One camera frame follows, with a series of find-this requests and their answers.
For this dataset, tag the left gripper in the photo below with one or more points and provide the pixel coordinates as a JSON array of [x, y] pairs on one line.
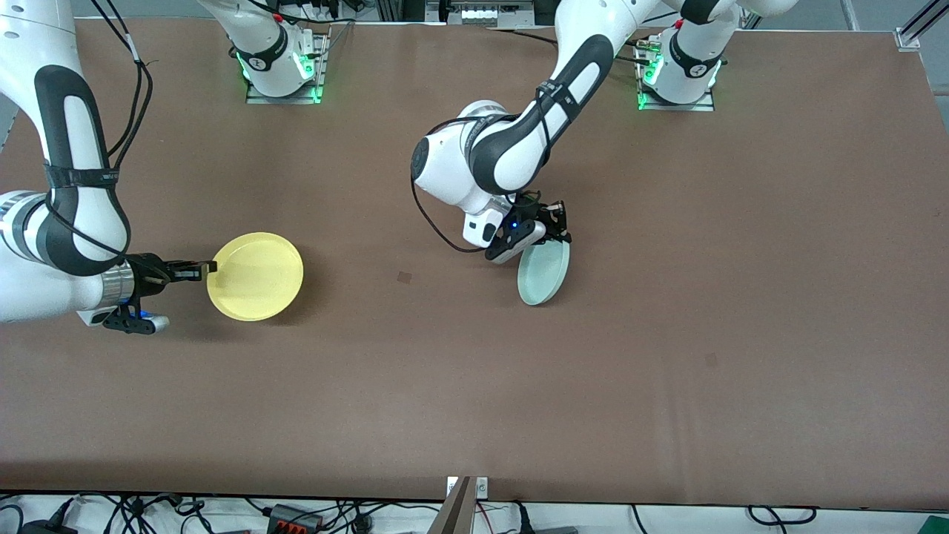
[[549, 217]]

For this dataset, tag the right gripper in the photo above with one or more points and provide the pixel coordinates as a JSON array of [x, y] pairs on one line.
[[150, 269]]

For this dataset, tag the pale green plate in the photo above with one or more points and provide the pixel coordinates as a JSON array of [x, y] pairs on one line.
[[545, 274]]

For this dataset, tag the yellow plate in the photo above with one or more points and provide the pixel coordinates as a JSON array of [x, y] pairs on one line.
[[256, 278]]

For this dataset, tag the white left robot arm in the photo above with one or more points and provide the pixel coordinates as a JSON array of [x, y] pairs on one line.
[[511, 156]]

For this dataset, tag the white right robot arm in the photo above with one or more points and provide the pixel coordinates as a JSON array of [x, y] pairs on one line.
[[22, 289]]

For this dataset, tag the grey terminal block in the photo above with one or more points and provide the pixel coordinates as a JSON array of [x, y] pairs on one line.
[[493, 13]]

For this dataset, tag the black power strip orange switches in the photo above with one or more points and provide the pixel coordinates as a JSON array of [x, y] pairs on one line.
[[293, 518]]

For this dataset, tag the black power adapter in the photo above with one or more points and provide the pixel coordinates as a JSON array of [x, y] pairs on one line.
[[44, 528]]

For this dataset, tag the black power plug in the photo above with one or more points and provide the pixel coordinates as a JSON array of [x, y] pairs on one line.
[[526, 523]]

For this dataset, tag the brown wooden beam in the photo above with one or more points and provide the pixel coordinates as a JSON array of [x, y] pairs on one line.
[[454, 515]]

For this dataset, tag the green box corner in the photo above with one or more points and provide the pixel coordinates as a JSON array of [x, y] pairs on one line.
[[936, 525]]

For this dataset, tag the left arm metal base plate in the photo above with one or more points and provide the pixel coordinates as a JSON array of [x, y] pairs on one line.
[[704, 106]]

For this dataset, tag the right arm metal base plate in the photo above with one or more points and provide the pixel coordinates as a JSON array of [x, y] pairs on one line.
[[321, 74]]

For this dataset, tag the white metal table bracket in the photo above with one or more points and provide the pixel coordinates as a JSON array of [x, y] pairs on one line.
[[482, 486]]

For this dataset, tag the aluminium corner bracket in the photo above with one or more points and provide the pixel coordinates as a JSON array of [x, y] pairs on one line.
[[908, 38]]

